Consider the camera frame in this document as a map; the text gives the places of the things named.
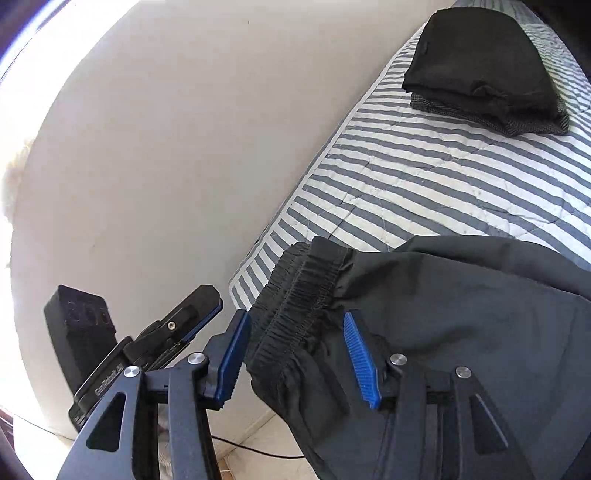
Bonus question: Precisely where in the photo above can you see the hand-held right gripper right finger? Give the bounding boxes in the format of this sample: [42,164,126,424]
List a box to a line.
[343,311,536,480]

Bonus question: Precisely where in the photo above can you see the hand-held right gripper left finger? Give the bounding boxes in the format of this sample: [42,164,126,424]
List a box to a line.
[55,309,252,480]

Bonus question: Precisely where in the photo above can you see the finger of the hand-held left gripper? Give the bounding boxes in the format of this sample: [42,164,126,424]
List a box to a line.
[134,285,223,370]

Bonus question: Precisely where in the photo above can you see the dark grey pants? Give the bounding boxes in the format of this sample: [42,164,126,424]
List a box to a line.
[245,235,591,480]

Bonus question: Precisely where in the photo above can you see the folded black pants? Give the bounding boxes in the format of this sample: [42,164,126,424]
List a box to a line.
[402,8,563,124]

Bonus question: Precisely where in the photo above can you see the striped bed quilt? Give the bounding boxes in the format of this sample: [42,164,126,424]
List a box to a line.
[228,0,591,311]

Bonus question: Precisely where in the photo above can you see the folded textured grey garment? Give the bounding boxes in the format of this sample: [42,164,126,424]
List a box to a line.
[410,91,571,138]

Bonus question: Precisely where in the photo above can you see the black floor cable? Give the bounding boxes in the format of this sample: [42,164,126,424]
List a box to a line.
[212,436,303,460]

